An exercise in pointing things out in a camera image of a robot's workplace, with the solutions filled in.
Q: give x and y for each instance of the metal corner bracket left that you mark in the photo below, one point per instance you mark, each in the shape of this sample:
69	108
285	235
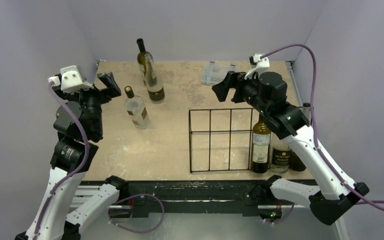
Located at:
99	62

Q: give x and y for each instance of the clear wine bottle dark label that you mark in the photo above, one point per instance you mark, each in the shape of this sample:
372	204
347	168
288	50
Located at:
279	155

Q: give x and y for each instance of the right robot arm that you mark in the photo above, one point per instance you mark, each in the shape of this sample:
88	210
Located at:
335	192

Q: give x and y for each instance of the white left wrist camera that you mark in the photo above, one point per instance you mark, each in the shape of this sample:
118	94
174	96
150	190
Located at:
70	80

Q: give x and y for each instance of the green wine bottle back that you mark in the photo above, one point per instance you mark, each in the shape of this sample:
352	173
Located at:
141	58

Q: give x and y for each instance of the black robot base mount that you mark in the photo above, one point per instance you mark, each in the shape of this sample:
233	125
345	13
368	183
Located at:
248	198

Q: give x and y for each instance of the black wire wine rack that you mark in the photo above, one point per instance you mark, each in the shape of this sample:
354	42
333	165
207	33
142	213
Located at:
220	139

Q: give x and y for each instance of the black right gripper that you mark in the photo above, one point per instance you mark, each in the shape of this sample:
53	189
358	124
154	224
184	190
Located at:
234	89

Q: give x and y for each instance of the aluminium frame rail right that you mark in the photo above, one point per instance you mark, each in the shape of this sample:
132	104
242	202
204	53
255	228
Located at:
290	68

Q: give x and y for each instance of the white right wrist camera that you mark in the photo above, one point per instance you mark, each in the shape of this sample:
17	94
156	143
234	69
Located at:
259	64

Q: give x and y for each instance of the clear plastic organizer box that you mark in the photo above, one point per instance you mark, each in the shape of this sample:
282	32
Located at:
214	73

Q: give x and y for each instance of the green wine bottle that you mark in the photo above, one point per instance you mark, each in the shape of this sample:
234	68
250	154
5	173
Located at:
141	58
261	139
295	163

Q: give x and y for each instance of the green wine bottle front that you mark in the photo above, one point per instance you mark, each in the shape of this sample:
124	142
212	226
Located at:
261	139

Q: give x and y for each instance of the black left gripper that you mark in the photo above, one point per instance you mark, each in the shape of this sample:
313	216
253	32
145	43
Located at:
108	80

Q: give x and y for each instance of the square clear liquor bottle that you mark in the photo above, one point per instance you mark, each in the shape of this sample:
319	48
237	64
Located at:
136	109

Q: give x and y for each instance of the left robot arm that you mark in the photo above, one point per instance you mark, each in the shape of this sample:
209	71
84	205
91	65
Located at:
79	128

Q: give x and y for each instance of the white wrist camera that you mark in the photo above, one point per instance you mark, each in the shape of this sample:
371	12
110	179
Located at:
259	64
70	80

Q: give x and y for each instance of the tall clear glass bottle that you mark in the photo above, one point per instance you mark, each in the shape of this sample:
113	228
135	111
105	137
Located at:
153	84

